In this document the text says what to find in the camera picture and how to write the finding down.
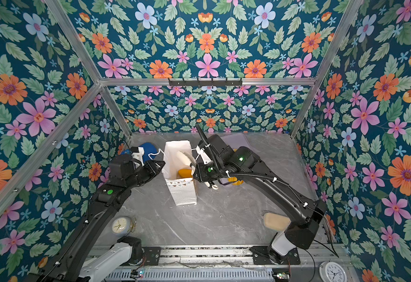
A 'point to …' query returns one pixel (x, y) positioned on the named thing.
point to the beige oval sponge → (276, 221)
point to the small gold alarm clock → (122, 225)
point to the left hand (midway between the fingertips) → (166, 159)
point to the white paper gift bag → (183, 190)
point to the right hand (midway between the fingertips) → (195, 174)
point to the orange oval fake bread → (185, 173)
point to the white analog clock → (332, 271)
